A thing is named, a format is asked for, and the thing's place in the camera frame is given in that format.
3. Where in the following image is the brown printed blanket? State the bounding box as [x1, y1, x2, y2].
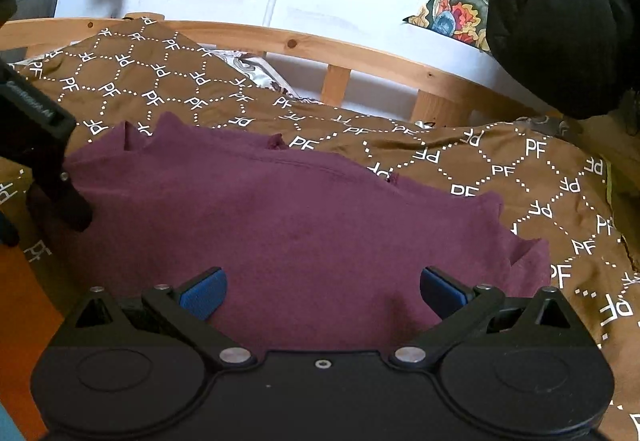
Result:
[0, 16, 640, 441]

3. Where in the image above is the black puffer jacket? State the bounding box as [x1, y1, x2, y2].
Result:
[485, 0, 640, 122]

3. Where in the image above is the white printed pillow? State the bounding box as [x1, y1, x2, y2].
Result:
[200, 48, 306, 99]

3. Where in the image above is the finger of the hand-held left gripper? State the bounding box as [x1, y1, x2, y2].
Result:
[0, 207, 20, 248]
[27, 166, 94, 233]

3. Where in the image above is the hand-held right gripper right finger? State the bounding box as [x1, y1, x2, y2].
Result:
[389, 266, 586, 368]

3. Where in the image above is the wooden bed frame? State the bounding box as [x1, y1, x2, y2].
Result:
[0, 14, 566, 127]

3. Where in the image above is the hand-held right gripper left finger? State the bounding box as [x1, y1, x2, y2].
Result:
[60, 266, 258, 367]

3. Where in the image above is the maroon long-sleeve shirt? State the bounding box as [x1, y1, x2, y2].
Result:
[62, 114, 551, 352]

